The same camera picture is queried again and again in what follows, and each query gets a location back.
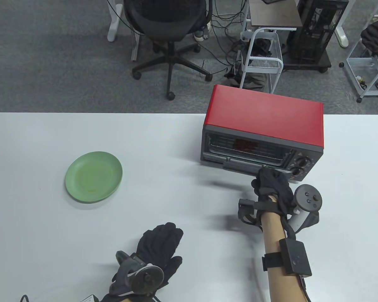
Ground black floor cables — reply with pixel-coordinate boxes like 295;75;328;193
189;6;249;76

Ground small black pouch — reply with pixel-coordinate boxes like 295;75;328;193
254;38;271;57

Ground small wooden side table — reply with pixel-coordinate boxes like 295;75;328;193
241;0;303;41

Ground black floor bag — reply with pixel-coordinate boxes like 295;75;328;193
224;63;268;92

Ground white wire cart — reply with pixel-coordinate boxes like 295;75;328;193
340;14;378;103

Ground black forearm tracker box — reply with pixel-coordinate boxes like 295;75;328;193
261;238;312;277

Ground red toaster oven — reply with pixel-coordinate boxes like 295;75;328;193
200;84;324;182

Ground black open computer case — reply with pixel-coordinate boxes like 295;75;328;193
283;0;349;73

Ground person's left hand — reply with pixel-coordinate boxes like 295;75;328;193
101;222;184;302

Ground white desk leg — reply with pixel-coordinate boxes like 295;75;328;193
335;0;356;48
107;0;124;42

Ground white rolling cart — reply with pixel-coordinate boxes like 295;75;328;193
239;28;284;94

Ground person's right hand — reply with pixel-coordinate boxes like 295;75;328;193
251;168;295;221

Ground person's right forearm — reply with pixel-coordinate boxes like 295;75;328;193
260;211;307;302

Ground grey handheld controller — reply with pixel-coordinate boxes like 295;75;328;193
288;184;323;234
109;250;165;296

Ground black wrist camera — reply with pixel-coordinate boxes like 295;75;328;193
238;198;262;225

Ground black mesh office chair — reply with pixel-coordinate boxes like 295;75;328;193
123;0;213;100

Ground green plate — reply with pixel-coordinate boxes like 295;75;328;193
65;152;123;203

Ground brown steak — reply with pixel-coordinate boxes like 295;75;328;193
233;138;259;151

